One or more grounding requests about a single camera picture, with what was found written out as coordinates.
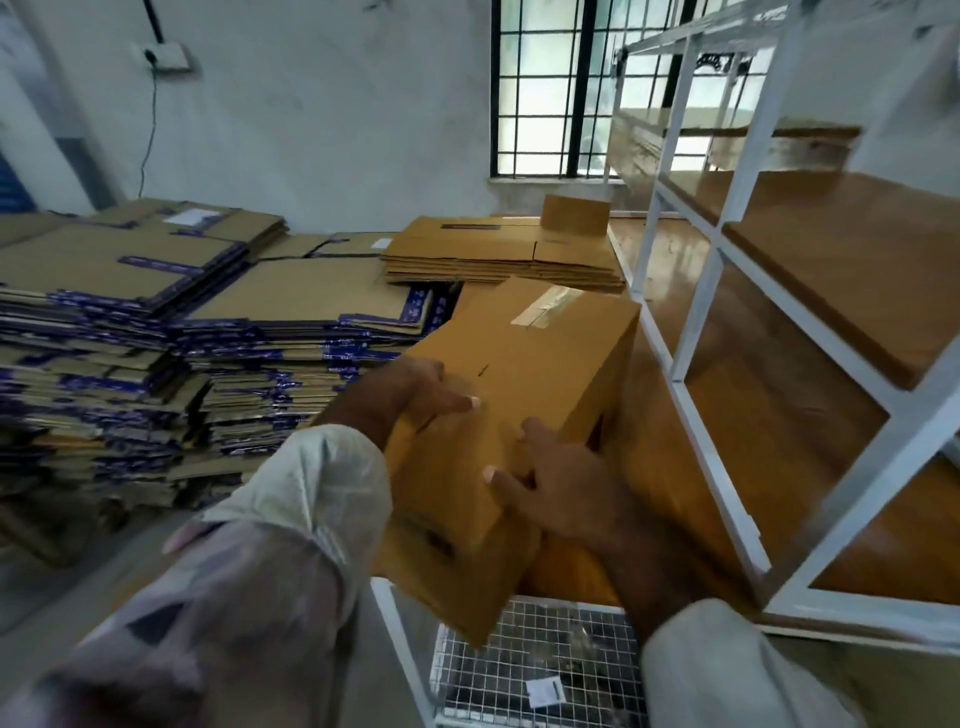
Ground stack of brown cartons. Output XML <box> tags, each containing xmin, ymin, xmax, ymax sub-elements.
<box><xmin>382</xmin><ymin>195</ymin><xmax>629</xmax><ymax>296</ymax></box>

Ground person's left forearm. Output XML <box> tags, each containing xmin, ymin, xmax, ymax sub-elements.
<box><xmin>307</xmin><ymin>382</ymin><xmax>389</xmax><ymax>452</ymax></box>

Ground person's right forearm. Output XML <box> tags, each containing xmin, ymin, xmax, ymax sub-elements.
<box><xmin>600</xmin><ymin>495</ymin><xmax>737</xmax><ymax>644</ymax></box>

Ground person's left hand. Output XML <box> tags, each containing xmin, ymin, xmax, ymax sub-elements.
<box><xmin>357</xmin><ymin>355</ymin><xmax>485</xmax><ymax>440</ymax></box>

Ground wooden table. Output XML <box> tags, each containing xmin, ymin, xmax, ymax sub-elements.
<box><xmin>367</xmin><ymin>210</ymin><xmax>960</xmax><ymax>650</ymax></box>

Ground white paper tag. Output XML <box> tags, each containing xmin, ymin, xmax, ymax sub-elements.
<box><xmin>526</xmin><ymin>675</ymin><xmax>569</xmax><ymax>711</ymax></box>

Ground crumpled tape scraps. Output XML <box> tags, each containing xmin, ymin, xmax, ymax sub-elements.
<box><xmin>540</xmin><ymin>618</ymin><xmax>624</xmax><ymax>677</ymax></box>

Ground brown cardboard box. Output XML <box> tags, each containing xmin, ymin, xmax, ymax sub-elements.
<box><xmin>367</xmin><ymin>274</ymin><xmax>644</xmax><ymax>650</ymax></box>

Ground person's light grey shirt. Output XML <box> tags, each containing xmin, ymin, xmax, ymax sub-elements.
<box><xmin>0</xmin><ymin>423</ymin><xmax>872</xmax><ymax>728</ymax></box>

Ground thin wall cable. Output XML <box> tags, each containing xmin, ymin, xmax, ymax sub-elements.
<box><xmin>132</xmin><ymin>0</ymin><xmax>164</xmax><ymax>204</ymax></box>

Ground white wire mesh cage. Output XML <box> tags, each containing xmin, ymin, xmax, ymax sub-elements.
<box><xmin>427</xmin><ymin>592</ymin><xmax>653</xmax><ymax>728</ymax></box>

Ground black framed window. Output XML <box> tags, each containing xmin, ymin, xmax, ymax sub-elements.
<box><xmin>490</xmin><ymin>0</ymin><xmax>776</xmax><ymax>179</ymax></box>

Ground blue roller shutter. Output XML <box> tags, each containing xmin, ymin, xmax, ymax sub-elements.
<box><xmin>0</xmin><ymin>150</ymin><xmax>35</xmax><ymax>215</ymax></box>

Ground person's right hand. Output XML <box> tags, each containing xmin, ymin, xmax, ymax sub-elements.
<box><xmin>481</xmin><ymin>417</ymin><xmax>635</xmax><ymax>560</ymax></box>

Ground white metal shelf rack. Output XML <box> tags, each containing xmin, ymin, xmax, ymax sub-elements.
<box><xmin>604</xmin><ymin>0</ymin><xmax>960</xmax><ymax>650</ymax></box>

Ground white wall socket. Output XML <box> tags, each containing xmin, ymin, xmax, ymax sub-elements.
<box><xmin>141</xmin><ymin>42</ymin><xmax>194</xmax><ymax>75</ymax></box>

